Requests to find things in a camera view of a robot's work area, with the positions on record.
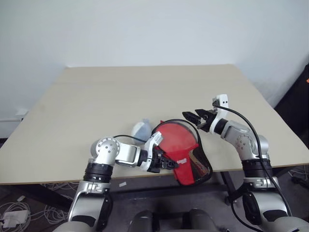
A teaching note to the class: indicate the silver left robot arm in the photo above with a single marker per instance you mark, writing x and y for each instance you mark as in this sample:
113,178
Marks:
125,152

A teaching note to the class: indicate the white power adapter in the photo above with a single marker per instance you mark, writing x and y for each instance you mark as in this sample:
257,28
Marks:
15,217

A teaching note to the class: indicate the grey rounded shape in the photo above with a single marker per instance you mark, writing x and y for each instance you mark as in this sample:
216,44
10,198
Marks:
144,221

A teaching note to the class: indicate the small white floor item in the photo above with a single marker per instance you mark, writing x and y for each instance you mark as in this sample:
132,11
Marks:
20,198

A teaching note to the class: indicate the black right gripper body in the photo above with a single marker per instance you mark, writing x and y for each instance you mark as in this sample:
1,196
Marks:
208,122

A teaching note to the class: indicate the white blue rounded object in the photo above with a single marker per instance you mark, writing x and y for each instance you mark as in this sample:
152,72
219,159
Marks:
141,130

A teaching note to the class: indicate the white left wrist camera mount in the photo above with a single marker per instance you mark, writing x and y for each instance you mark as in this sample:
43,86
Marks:
150,145

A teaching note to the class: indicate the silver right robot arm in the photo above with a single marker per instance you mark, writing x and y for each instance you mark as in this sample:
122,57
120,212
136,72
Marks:
248,145

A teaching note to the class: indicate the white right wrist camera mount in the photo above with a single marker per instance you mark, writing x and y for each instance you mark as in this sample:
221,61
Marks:
220,116

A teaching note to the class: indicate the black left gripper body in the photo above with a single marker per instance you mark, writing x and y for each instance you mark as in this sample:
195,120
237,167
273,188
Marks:
157,162

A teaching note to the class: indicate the white paper scrap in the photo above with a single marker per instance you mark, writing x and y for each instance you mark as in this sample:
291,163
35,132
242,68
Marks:
122,184

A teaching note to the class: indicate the table caster wheel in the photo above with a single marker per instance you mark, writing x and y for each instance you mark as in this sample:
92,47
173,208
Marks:
228,200

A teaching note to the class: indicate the red black paddle case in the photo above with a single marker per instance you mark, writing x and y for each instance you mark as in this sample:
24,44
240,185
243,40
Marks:
178,140

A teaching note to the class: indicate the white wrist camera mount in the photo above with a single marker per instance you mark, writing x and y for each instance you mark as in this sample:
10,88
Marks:
150,145
220,116

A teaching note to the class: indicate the black table frame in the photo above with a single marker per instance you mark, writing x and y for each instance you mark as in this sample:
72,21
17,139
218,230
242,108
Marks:
228,183

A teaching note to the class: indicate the black power strip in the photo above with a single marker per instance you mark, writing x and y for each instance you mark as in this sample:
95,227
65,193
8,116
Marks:
300,180

